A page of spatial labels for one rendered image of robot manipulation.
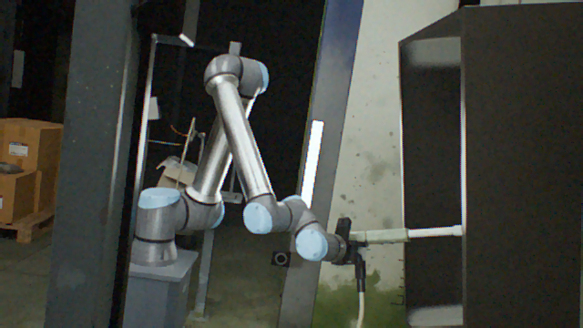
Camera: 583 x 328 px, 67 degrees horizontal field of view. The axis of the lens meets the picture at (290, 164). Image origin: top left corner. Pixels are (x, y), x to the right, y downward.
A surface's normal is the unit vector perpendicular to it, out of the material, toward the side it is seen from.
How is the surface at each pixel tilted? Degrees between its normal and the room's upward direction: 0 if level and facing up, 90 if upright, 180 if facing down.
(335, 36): 90
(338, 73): 90
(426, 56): 90
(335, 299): 90
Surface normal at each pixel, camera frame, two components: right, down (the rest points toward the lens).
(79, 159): 0.02, 0.11
